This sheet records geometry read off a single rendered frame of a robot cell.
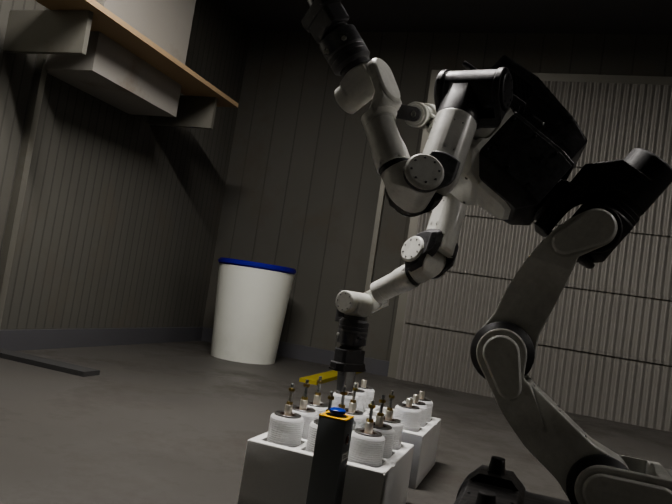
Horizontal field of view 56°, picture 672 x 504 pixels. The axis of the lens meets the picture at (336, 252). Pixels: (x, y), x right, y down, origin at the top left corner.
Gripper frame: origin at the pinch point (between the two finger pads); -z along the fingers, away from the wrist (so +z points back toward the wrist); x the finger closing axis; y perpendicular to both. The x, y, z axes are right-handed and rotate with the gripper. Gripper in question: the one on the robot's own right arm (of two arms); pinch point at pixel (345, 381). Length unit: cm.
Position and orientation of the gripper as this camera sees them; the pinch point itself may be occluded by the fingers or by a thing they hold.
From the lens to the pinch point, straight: 188.3
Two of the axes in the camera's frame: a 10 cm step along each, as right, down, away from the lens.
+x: 7.2, 1.5, 6.7
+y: -6.8, -0.5, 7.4
